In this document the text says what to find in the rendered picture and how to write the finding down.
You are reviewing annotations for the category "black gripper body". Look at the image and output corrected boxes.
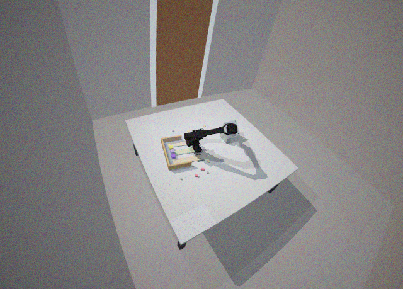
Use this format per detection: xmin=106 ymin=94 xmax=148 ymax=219
xmin=193 ymin=139 xmax=202 ymax=152

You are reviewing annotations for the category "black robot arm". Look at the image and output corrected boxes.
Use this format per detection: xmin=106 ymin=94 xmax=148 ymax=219
xmin=184 ymin=123 xmax=237 ymax=147

